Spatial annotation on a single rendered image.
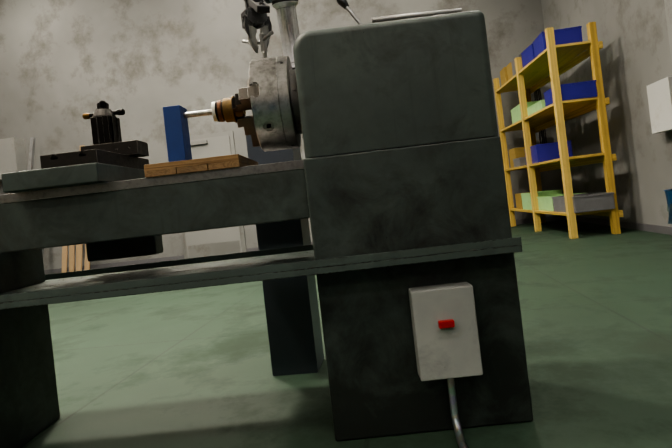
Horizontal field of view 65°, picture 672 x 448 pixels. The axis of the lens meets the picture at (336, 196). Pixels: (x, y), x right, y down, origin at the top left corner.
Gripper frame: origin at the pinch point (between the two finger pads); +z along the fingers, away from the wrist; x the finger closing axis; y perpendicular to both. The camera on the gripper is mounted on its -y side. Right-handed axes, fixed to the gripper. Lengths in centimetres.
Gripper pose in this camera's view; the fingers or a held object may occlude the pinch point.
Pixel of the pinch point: (260, 48)
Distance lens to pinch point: 193.2
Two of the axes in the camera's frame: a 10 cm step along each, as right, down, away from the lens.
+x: -9.0, 1.4, -4.1
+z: 1.2, 9.9, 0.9
